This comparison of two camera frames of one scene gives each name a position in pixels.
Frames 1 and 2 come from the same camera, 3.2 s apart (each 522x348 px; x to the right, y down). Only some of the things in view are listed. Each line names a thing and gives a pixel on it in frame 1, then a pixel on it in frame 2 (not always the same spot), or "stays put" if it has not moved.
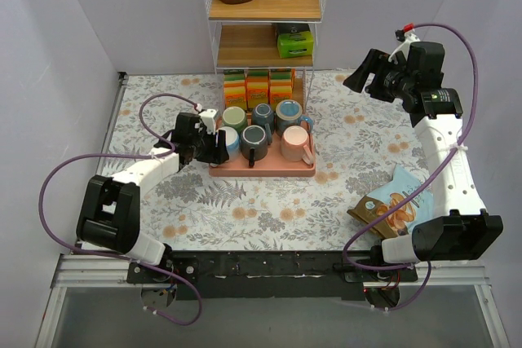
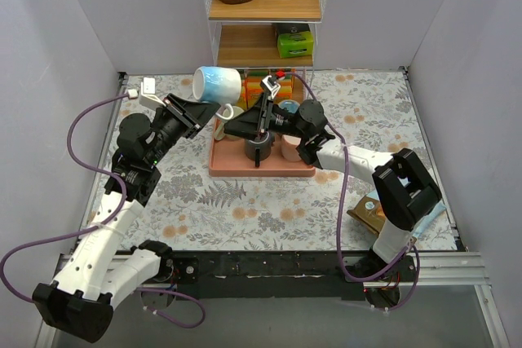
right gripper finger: x=357 y=80 to x=246 y=125
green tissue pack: x=298 y=44 stays put
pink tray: x=272 y=165 stays put
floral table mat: x=361 y=143 stays put
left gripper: x=214 y=151 to x=184 y=116
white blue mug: x=232 y=140 to x=218 y=85
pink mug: x=294 y=145 stays put
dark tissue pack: x=292 y=28 stays put
